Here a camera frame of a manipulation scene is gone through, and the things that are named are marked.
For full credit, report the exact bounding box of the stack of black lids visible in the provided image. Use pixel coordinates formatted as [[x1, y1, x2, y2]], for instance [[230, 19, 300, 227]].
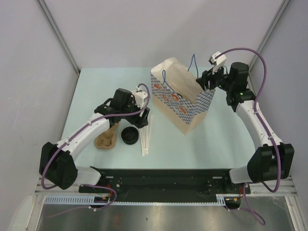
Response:
[[121, 127, 139, 145]]

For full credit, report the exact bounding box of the white cable duct rail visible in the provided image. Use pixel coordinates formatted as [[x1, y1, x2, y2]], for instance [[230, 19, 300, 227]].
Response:
[[44, 195, 241, 209]]

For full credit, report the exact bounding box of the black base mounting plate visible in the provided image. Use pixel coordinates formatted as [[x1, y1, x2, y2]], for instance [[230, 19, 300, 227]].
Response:
[[78, 169, 242, 201]]

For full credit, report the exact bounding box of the brown cardboard cup carrier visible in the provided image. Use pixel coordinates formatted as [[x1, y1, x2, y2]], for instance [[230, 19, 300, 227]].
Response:
[[94, 123, 119, 150]]

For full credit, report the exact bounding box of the checkered paper takeout bag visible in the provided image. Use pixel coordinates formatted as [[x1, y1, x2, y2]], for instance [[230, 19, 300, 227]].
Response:
[[150, 57, 215, 135]]

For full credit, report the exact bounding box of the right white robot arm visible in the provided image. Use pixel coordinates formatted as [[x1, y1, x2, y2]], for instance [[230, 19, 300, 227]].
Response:
[[196, 62, 295, 193]]

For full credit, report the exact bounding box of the wrapped straw right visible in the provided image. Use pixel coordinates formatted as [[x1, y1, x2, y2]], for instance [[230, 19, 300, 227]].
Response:
[[145, 115, 153, 154]]

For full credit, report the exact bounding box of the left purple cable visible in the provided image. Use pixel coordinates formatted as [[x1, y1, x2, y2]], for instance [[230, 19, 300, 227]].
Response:
[[40, 83, 150, 218]]

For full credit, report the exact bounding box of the purple cable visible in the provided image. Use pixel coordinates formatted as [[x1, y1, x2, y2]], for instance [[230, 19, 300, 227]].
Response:
[[40, 83, 150, 218], [214, 48, 281, 227]]

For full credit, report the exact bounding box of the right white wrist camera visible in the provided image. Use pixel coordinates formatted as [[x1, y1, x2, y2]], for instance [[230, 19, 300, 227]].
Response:
[[208, 51, 227, 74]]

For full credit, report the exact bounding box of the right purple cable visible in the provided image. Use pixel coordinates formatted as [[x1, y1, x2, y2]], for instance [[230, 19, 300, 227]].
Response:
[[214, 48, 281, 227]]

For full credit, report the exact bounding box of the wrapped straw middle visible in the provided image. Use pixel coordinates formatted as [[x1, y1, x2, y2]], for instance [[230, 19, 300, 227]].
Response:
[[141, 126, 149, 156]]

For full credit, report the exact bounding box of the wrapped straw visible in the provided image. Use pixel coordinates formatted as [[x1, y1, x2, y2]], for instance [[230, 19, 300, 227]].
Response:
[[141, 126, 149, 156], [145, 115, 153, 154], [139, 128, 147, 156]]

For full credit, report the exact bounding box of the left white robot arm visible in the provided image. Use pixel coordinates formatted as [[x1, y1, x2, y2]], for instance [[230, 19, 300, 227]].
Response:
[[39, 86, 150, 193]]

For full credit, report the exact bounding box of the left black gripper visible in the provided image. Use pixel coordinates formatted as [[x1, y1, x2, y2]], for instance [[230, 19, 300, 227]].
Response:
[[120, 97, 149, 128]]

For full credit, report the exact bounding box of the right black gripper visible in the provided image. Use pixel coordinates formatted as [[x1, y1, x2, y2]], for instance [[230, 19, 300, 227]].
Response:
[[195, 62, 234, 92]]

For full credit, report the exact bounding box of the wrapped straw left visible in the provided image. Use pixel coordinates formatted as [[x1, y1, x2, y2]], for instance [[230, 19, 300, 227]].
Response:
[[139, 128, 147, 156]]

